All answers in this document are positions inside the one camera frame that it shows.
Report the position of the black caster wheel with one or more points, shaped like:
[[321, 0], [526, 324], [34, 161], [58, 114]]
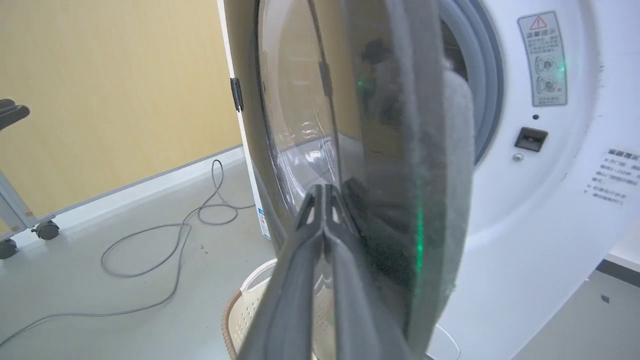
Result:
[[7, 248], [47, 230]]

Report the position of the white perforated laundry basket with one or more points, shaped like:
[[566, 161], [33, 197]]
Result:
[[250, 310]]

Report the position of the warning sticker with red triangle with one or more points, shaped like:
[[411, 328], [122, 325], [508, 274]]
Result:
[[543, 59]]

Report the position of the blue energy label sticker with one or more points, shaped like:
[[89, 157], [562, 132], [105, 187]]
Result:
[[263, 223]]

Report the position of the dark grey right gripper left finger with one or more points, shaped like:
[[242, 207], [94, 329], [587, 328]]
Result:
[[287, 290]]

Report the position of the black door latch socket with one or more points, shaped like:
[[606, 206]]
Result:
[[530, 139]]

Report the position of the round glass washing machine door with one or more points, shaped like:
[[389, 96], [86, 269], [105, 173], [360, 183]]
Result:
[[390, 165]]

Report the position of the grey wheeled metal stand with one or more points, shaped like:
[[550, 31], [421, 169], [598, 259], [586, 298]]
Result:
[[12, 205]]

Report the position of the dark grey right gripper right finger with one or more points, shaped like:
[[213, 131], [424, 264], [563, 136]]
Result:
[[355, 300]]

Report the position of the white front-loading washing machine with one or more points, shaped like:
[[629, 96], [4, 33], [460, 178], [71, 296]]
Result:
[[540, 200]]

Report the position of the printed instruction text label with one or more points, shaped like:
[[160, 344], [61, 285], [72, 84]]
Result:
[[614, 176]]

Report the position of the grey rubber drum door seal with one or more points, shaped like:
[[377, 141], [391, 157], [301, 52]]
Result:
[[482, 75]]

